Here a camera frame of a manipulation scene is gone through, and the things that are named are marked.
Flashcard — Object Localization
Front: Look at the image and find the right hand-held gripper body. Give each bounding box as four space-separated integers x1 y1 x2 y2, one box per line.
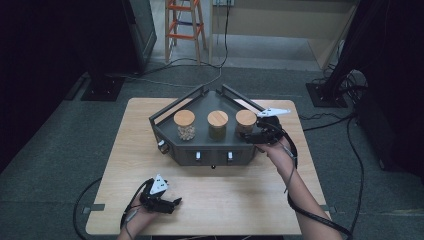
256 107 292 145

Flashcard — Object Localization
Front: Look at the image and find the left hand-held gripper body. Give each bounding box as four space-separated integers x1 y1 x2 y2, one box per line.
139 173 176 214

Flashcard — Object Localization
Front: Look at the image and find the glass jar with brown contents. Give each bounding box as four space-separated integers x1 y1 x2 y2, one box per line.
235 109 258 138

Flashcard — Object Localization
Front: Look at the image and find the glass jar with green contents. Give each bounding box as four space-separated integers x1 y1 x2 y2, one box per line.
206 109 230 141

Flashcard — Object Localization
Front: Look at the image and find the black corner shelf rack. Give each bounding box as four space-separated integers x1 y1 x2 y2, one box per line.
148 83 278 169

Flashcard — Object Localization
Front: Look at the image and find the glass jar with pale beans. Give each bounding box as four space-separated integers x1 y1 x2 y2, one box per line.
172 109 197 142

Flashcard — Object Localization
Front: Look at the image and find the person's left hand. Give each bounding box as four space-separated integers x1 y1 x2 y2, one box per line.
123 203 162 230

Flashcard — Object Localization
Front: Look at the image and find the person's right hand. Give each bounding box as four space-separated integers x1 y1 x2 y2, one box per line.
256 138 296 176

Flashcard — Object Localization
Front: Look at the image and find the dark equipment box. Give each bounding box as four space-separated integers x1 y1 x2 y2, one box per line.
354 89 424 176

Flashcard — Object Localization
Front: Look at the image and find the light wooden cabinet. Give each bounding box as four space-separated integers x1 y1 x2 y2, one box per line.
209 0 361 70

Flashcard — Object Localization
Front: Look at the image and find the wooden ladder with orange braces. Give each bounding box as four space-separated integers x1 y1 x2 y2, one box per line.
164 0 208 65

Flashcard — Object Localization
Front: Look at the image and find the black square stand base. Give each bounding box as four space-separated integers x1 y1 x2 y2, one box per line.
80 74 126 102

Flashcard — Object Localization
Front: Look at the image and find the left hand-held gripper cable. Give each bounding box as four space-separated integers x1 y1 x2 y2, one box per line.
119 178 155 240

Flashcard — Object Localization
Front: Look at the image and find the hand-held gripper cable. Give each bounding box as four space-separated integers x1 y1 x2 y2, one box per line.
256 119 354 240
119 178 155 240

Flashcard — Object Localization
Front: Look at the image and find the right hand-held gripper cable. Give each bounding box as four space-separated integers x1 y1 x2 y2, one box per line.
256 119 354 240

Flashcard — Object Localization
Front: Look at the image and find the black stand base with cables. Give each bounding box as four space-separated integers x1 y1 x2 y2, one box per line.
305 81 348 108

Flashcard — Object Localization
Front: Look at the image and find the long black floor cable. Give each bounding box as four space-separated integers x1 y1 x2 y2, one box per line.
298 111 366 240

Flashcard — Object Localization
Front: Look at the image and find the black hanging cable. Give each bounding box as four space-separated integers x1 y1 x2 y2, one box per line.
139 0 232 77

